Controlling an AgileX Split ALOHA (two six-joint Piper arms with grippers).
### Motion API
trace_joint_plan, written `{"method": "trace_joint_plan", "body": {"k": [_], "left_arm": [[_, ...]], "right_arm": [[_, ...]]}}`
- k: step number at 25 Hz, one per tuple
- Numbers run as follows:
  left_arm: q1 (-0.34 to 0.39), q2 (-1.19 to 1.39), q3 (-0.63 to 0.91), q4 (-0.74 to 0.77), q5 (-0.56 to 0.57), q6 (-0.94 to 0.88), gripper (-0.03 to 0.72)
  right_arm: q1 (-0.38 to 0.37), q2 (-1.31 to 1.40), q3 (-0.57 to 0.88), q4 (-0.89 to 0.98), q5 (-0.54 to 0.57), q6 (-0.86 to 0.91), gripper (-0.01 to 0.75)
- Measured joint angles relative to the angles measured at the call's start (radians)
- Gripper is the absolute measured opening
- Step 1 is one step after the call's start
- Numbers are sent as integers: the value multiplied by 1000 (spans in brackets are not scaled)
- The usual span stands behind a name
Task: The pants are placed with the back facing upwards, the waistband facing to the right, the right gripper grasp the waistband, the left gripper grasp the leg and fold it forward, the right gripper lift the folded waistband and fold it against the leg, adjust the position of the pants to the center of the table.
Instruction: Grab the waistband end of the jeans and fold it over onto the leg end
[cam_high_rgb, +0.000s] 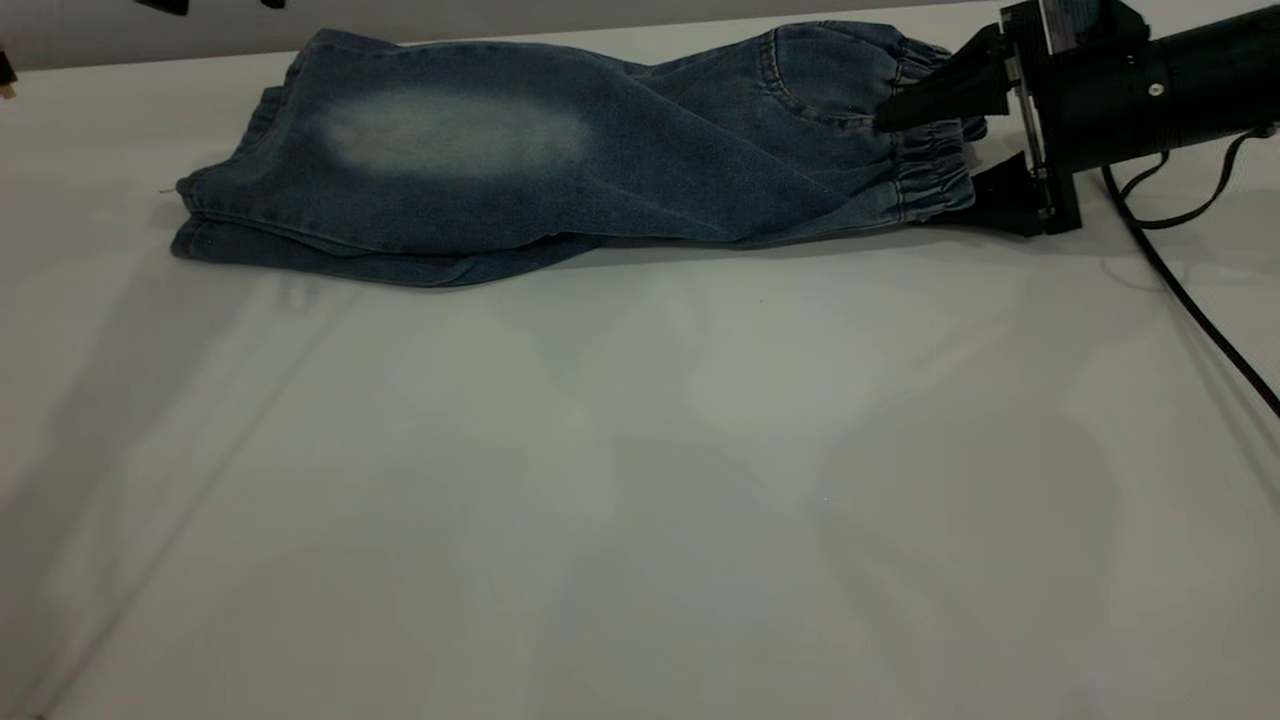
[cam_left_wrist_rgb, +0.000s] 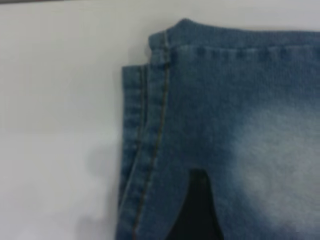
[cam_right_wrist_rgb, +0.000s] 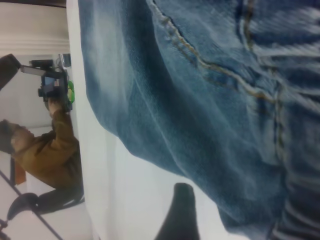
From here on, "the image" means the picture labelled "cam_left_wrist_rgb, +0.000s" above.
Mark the blue denim shorts basketball print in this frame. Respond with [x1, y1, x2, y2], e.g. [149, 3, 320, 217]
[114, 17, 320, 240]

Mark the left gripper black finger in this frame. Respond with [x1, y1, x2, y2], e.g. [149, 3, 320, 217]
[172, 168, 225, 240]

